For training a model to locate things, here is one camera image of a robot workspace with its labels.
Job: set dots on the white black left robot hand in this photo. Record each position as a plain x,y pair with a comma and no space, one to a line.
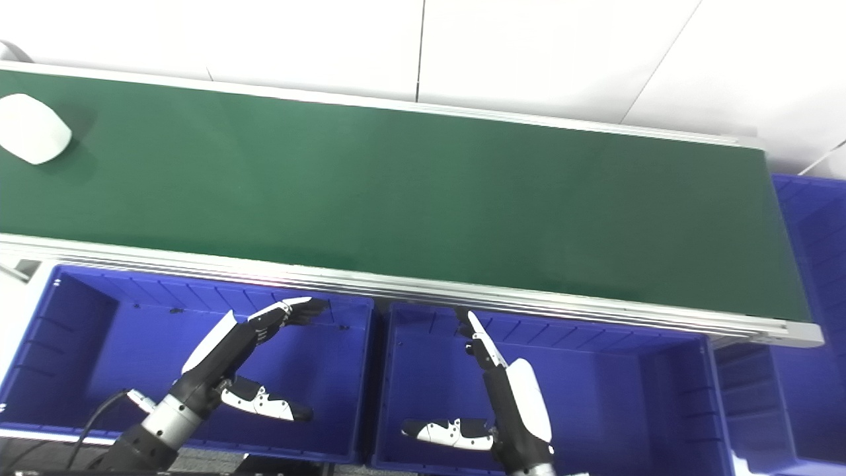
218,357

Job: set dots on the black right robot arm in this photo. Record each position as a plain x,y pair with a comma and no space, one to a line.
538,471

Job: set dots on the white plastic part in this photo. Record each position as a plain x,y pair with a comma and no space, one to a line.
32,129

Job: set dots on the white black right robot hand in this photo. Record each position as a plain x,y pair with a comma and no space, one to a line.
522,410

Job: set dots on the green conveyor belt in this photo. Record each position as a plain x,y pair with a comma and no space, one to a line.
410,198
462,296

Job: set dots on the blue plastic bin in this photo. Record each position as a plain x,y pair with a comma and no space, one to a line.
608,396
809,396
132,344

